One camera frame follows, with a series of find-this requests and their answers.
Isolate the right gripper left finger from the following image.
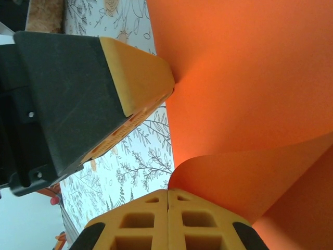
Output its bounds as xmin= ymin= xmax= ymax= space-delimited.
xmin=69 ymin=189 xmax=169 ymax=250

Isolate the floral table mat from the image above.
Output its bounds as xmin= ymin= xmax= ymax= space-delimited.
xmin=59 ymin=0 xmax=175 ymax=235

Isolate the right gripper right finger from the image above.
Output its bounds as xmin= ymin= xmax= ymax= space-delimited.
xmin=168 ymin=189 xmax=270 ymax=250

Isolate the orange paper sheet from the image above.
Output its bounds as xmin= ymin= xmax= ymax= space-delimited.
xmin=145 ymin=0 xmax=333 ymax=250

